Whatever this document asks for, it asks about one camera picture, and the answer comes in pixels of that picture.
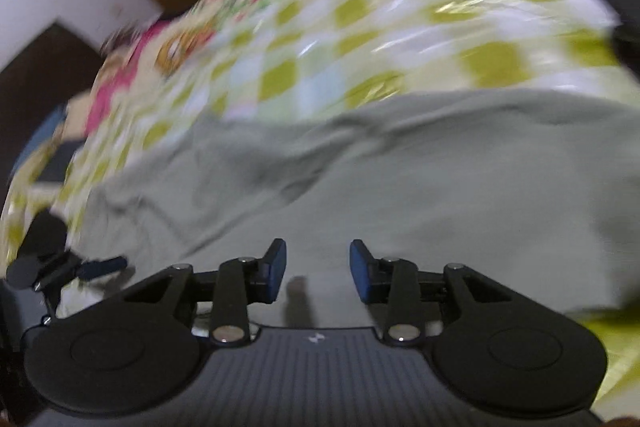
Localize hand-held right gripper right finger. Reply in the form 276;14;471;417
349;239;506;348

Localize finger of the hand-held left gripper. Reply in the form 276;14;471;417
35;256;128;293

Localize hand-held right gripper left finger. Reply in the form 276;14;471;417
122;238;288;348

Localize grey-green pants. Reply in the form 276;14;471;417
65;89;640;323

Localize blue pillow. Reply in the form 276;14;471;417
11;104;68;180

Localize dark wooden headboard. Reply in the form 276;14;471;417
0;22;103;192

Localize checkered cartoon print blanket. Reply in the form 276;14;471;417
0;0;640;408

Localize dark object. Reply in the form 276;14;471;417
599;0;640;84

